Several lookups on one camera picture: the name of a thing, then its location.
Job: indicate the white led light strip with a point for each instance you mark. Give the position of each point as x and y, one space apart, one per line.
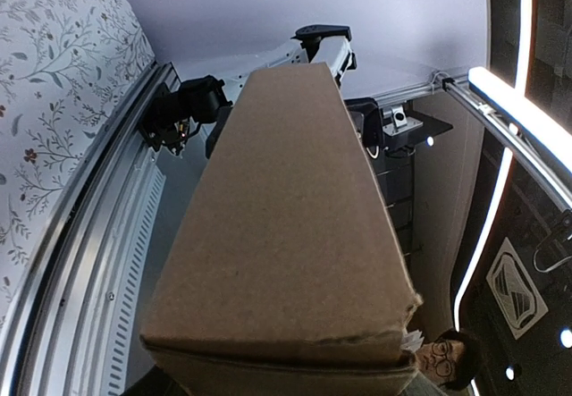
512 119

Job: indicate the brown cardboard box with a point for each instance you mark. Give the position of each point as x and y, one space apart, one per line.
286 275

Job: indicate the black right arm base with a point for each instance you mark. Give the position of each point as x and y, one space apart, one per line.
173 117

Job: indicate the floral patterned table mat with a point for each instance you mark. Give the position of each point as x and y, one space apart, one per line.
65 65

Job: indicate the aluminium front table rail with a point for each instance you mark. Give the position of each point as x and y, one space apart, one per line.
71 325

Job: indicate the person with glasses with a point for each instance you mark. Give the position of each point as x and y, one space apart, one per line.
448 363

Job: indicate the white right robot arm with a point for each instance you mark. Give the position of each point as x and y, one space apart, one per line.
318 43

